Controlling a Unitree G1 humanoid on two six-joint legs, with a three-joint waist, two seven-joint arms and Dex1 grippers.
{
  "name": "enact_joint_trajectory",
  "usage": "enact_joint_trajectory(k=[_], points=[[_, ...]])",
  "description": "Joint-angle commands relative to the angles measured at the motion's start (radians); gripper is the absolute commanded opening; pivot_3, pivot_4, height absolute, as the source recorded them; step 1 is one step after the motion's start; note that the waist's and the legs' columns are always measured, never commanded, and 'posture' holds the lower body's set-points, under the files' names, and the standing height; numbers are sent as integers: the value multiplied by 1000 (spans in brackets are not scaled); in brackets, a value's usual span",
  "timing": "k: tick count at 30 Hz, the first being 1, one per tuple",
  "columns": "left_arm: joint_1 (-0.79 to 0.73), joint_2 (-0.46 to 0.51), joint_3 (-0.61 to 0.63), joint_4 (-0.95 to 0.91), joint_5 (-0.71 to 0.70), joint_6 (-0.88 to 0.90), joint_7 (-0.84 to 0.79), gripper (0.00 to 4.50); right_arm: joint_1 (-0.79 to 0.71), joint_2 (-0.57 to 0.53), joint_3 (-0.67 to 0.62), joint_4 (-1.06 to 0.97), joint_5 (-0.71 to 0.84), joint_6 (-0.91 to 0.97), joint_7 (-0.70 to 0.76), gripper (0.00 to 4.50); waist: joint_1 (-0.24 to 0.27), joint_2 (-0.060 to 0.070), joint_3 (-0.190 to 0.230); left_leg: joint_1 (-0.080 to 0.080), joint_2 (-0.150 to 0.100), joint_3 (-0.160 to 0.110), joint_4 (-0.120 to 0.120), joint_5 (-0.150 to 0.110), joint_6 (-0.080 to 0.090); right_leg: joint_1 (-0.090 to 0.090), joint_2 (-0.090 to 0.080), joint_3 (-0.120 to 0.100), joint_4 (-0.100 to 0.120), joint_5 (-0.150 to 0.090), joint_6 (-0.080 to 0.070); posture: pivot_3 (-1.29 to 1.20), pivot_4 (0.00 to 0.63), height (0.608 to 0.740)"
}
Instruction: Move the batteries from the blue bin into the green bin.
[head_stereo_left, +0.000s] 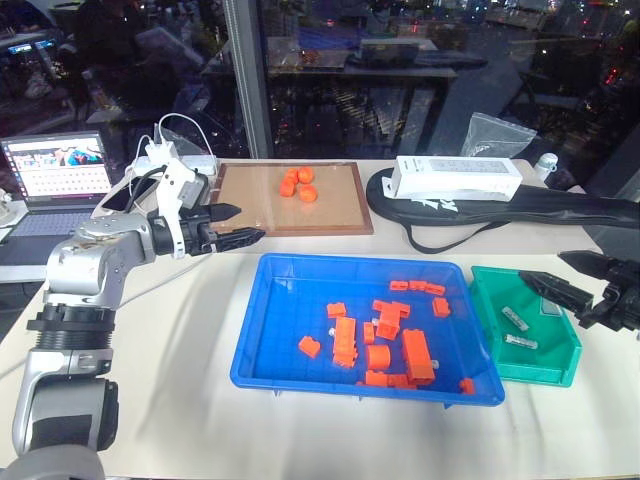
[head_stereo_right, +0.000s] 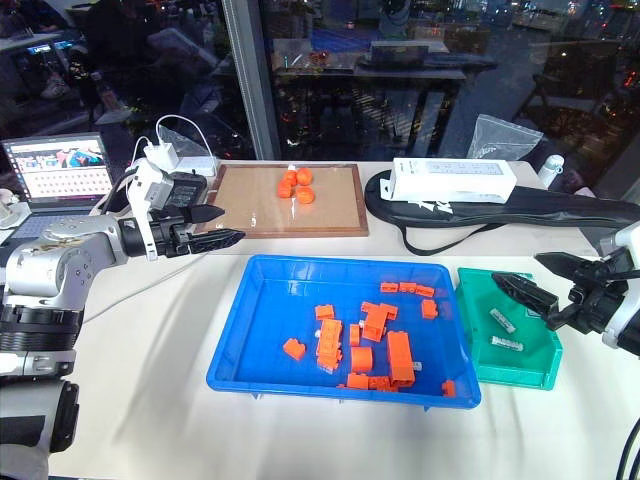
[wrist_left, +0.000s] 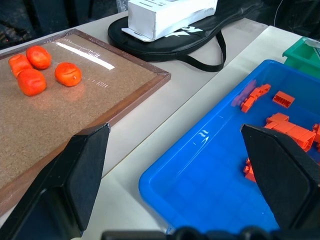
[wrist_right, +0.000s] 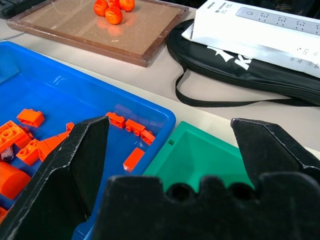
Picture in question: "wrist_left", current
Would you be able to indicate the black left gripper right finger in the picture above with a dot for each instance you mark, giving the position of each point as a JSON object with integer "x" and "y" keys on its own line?
{"x": 280, "y": 170}

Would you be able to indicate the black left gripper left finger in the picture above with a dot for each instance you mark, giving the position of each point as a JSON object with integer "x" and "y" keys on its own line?
{"x": 75, "y": 172}

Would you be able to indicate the green plastic bin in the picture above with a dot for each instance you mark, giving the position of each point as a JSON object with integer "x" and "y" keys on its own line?
{"x": 303, "y": 55}

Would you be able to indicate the white cardboard box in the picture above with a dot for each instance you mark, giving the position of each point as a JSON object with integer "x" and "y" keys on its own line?
{"x": 165, "y": 18}

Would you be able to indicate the blue plastic bin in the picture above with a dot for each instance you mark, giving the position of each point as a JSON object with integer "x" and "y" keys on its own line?
{"x": 220, "y": 155}

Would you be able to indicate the orange tomato right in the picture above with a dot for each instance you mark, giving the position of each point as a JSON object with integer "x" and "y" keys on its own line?
{"x": 68, "y": 74}

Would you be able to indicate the orange tomato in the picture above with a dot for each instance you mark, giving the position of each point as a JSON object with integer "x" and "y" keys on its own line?
{"x": 68, "y": 74}
{"x": 31, "y": 82}
{"x": 38, "y": 57}

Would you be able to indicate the orange tomato bottom left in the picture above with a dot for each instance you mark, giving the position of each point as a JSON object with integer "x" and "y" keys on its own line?
{"x": 31, "y": 82}

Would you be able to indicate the orange tomato top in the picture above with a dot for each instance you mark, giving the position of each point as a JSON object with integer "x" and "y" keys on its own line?
{"x": 38, "y": 57}

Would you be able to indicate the black racket bag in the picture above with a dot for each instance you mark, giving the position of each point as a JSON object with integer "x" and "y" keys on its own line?
{"x": 185, "y": 37}

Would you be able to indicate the cork board with wooden frame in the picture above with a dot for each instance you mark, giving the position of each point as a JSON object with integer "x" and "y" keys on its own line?
{"x": 62, "y": 105}

